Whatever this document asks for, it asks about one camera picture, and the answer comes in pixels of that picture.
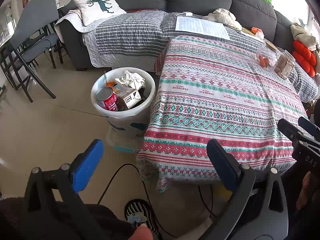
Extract large white paper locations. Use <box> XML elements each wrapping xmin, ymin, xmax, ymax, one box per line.
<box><xmin>115</xmin><ymin>70</ymin><xmax>146</xmax><ymax>90</ymax></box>

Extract wooden jar lid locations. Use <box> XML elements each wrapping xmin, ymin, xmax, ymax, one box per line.
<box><xmin>265</xmin><ymin>41</ymin><xmax>282</xmax><ymax>53</ymax></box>

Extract cream fluffy plush cloth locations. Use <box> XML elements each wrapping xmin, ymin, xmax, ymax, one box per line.
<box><xmin>203</xmin><ymin>8</ymin><xmax>243</xmax><ymax>31</ymax></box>

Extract grey striped quilt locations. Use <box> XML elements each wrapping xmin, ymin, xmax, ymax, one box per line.
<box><xmin>82</xmin><ymin>11</ymin><xmax>320</xmax><ymax>103</ymax></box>

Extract person's right hand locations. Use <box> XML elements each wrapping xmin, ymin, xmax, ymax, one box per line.
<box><xmin>296</xmin><ymin>172</ymin><xmax>313</xmax><ymax>211</ymax></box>

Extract white quilted blanket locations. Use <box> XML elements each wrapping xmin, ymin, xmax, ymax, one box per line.
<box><xmin>54</xmin><ymin>9</ymin><xmax>98</xmax><ymax>33</ymax></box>

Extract beige folded blanket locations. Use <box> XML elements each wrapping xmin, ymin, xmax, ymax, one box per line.
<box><xmin>290</xmin><ymin>24</ymin><xmax>318</xmax><ymax>52</ymax></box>

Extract clear glass jar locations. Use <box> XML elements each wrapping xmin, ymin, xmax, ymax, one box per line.
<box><xmin>256</xmin><ymin>44</ymin><xmax>282</xmax><ymax>72</ymax></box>

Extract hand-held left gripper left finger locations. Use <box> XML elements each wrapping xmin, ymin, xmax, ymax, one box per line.
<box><xmin>22</xmin><ymin>139</ymin><xmax>110</xmax><ymax>240</ymax></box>

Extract white printed paper sheets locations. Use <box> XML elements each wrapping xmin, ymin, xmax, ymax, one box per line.
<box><xmin>175</xmin><ymin>15</ymin><xmax>231</xmax><ymax>41</ymax></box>

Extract red metal can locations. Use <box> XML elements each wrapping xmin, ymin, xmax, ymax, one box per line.
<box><xmin>95</xmin><ymin>87</ymin><xmax>119</xmax><ymax>112</ymax></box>

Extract yellow edged book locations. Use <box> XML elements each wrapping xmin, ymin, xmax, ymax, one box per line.
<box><xmin>234</xmin><ymin>27</ymin><xmax>266</xmax><ymax>43</ymax></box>

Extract clear jar of nuts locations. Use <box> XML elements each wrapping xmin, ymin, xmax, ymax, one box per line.
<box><xmin>274</xmin><ymin>50</ymin><xmax>297</xmax><ymax>81</ymax></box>

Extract person's left forearm dark sleeve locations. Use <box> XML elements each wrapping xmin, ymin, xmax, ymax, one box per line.
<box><xmin>0</xmin><ymin>197</ymin><xmax>137</xmax><ymax>240</ymax></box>

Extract white deer print pillow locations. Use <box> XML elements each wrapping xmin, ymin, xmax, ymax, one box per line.
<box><xmin>72</xmin><ymin>0</ymin><xmax>127</xmax><ymax>27</ymax></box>

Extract white plastic trash bin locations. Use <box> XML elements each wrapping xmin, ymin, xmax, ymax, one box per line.
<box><xmin>90</xmin><ymin>67</ymin><xmax>156</xmax><ymax>133</ymax></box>

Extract black cable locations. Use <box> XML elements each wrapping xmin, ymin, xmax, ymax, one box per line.
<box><xmin>97</xmin><ymin>163</ymin><xmax>165</xmax><ymax>240</ymax></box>
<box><xmin>198</xmin><ymin>183</ymin><xmax>218</xmax><ymax>218</ymax></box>

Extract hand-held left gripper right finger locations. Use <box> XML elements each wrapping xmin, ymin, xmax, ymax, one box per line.
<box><xmin>206</xmin><ymin>139</ymin><xmax>290</xmax><ymax>240</ymax></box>

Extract grey folding chair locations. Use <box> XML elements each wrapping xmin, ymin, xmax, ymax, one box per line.
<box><xmin>8</xmin><ymin>0</ymin><xmax>63</xmax><ymax>103</ymax></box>

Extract person's left hand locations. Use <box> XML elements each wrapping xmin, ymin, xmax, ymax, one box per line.
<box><xmin>131</xmin><ymin>223</ymin><xmax>155</xmax><ymax>240</ymax></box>

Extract orange cushion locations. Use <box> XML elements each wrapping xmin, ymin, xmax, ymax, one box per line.
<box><xmin>292</xmin><ymin>40</ymin><xmax>318</xmax><ymax>78</ymax></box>

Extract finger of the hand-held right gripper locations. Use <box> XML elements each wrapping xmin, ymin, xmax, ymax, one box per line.
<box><xmin>298</xmin><ymin>116</ymin><xmax>320</xmax><ymax>140</ymax></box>
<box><xmin>277</xmin><ymin>118</ymin><xmax>311</xmax><ymax>143</ymax></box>

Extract black white striped slipper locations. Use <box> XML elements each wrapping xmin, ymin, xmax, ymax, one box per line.
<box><xmin>124</xmin><ymin>199</ymin><xmax>161</xmax><ymax>240</ymax></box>

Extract orange gold foil wrapper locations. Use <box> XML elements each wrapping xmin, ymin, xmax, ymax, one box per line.
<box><xmin>106</xmin><ymin>81</ymin><xmax>119</xmax><ymax>93</ymax></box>

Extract pale blue milk carton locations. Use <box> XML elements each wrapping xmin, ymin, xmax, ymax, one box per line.
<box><xmin>116</xmin><ymin>88</ymin><xmax>142</xmax><ymax>111</ymax></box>

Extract patterned red green tablecloth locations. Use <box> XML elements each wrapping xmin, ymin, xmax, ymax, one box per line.
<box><xmin>137</xmin><ymin>35</ymin><xmax>313</xmax><ymax>193</ymax></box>

